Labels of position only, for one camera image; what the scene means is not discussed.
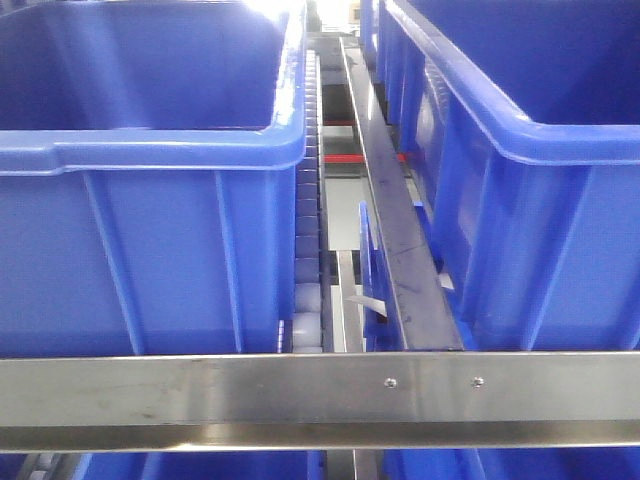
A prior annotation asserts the steel shelf rack right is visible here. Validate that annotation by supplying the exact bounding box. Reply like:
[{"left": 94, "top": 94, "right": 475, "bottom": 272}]
[{"left": 1, "top": 39, "right": 639, "bottom": 479}]

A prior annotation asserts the blue bin on right rack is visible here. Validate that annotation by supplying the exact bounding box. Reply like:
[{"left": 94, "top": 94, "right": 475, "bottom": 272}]
[{"left": 1, "top": 1, "right": 306, "bottom": 358}]

